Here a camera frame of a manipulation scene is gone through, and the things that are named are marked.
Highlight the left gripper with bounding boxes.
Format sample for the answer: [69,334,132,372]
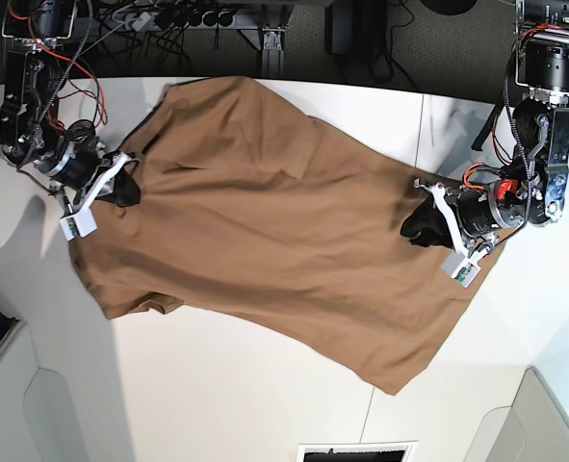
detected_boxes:
[400,178,528,255]

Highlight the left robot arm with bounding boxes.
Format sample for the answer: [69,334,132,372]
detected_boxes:
[401,1,569,257]

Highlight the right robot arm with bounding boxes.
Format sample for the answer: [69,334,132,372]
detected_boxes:
[0,1,141,208]

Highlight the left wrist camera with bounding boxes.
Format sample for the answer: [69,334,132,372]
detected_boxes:
[441,251,483,288]

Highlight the aluminium table leg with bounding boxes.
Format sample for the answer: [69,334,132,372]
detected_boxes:
[261,28,285,79]

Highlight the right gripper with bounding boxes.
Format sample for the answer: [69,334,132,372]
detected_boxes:
[33,140,142,208]

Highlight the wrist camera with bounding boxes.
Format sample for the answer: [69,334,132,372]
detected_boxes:
[60,208,97,242]
[441,251,483,288]

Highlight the white framed floor vent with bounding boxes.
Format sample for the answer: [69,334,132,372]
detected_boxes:
[296,441,418,462]

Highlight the brown t-shirt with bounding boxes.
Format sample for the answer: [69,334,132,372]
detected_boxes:
[69,77,482,395]

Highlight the black power adapter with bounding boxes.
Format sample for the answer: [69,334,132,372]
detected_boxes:
[324,0,354,55]

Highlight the white power strip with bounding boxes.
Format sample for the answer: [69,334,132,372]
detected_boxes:
[112,12,155,33]

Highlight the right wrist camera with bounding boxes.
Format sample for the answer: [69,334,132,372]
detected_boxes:
[60,208,97,242]

